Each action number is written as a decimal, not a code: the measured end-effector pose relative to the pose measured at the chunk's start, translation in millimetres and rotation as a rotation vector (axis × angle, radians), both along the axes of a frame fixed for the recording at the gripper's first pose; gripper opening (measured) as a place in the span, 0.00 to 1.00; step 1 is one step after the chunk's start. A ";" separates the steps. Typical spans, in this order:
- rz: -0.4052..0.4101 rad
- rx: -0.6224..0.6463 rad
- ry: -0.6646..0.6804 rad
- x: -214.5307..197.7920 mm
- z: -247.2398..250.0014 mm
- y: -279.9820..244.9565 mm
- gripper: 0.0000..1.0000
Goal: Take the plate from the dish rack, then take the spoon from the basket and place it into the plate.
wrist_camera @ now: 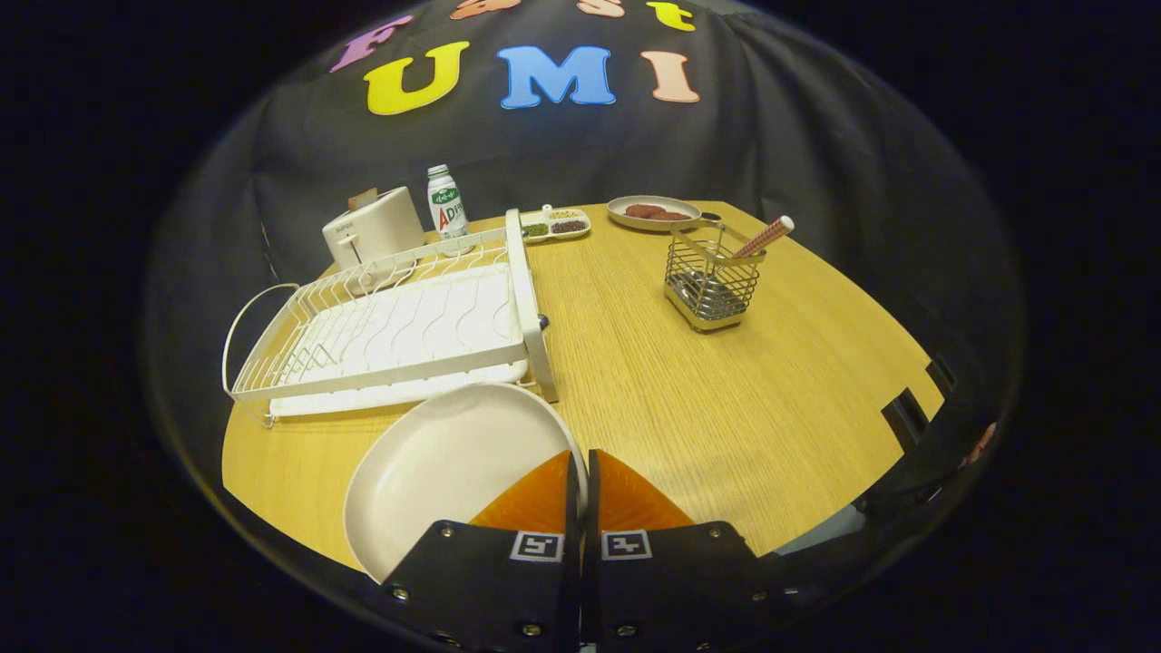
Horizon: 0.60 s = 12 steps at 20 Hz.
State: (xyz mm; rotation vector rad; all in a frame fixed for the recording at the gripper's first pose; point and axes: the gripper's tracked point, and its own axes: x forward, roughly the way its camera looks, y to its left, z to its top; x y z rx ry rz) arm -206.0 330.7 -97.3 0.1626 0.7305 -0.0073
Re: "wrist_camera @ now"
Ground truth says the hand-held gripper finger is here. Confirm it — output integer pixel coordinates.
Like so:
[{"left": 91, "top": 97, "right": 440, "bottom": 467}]
[
  {"left": 381, "top": 451, "right": 581, "bottom": 653},
  {"left": 585, "top": 449, "right": 799, "bottom": 653}
]

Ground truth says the cream round plate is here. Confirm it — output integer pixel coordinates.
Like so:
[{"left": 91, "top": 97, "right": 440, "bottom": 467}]
[{"left": 343, "top": 382, "right": 589, "bottom": 583}]

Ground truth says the white wire dish rack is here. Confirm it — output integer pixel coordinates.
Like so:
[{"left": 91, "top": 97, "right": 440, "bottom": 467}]
[{"left": 222, "top": 209, "right": 560, "bottom": 427}]

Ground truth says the metal wire basket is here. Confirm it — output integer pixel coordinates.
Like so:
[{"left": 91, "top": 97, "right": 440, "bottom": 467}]
[{"left": 664, "top": 213, "right": 765, "bottom": 333}]

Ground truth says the pink handled spoon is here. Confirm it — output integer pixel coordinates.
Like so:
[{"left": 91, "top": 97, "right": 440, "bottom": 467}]
[{"left": 730, "top": 215, "right": 795, "bottom": 261}]

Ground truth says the cream plate with meat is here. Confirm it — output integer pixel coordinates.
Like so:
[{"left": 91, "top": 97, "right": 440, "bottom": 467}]
[{"left": 606, "top": 195, "right": 704, "bottom": 233}]

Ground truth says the white divided bean tray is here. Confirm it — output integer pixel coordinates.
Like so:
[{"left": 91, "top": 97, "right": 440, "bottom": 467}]
[{"left": 519, "top": 205, "right": 592, "bottom": 244}]

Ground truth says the white green label bottle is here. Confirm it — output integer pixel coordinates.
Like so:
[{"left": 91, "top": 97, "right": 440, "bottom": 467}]
[{"left": 426, "top": 164, "right": 471, "bottom": 241}]

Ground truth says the white toaster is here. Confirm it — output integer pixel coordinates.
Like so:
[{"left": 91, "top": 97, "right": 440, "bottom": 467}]
[{"left": 322, "top": 186, "right": 425, "bottom": 271}]

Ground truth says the black backdrop cloth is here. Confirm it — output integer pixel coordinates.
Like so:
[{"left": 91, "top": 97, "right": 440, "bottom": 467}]
[{"left": 150, "top": 0, "right": 1026, "bottom": 454}]

